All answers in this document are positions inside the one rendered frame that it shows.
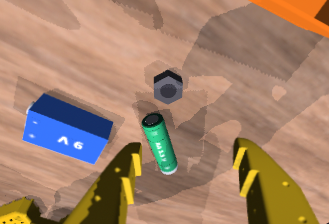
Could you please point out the green aa battery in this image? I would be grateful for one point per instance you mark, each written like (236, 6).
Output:
(155, 129)

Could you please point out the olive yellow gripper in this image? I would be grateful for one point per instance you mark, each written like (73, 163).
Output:
(272, 196)

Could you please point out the dark grey hex nut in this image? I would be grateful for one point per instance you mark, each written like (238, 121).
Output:
(168, 87)

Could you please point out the blue nine-volt battery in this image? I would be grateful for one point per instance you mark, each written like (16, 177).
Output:
(66, 129)

